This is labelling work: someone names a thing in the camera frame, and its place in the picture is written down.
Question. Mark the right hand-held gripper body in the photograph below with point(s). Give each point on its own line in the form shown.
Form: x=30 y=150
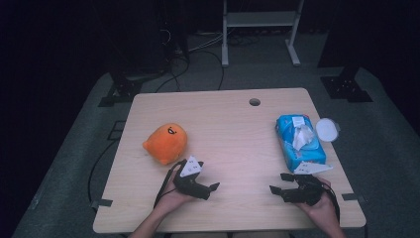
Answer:
x=303 y=193

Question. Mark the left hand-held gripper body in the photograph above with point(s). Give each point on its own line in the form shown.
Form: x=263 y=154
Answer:
x=189 y=185

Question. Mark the blue wet wipe pack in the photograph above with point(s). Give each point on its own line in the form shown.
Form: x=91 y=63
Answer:
x=305 y=155

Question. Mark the orange plush toy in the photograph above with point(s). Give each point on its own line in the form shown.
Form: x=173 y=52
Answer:
x=165 y=145

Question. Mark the white wet wipe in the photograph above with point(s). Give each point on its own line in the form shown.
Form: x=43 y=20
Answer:
x=302 y=137

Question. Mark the person's left hand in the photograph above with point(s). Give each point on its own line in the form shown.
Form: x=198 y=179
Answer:
x=173 y=198

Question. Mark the person's right hand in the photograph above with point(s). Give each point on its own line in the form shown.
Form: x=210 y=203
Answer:
x=318 y=211

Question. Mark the grey tape piece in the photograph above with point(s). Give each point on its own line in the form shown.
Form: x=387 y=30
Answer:
x=104 y=202
x=350 y=197

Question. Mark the black stand base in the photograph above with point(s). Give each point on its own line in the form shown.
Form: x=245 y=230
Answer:
x=345 y=87
x=124 y=91

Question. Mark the white metal stand frame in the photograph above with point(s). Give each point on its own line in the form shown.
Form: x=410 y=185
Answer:
x=261 y=19

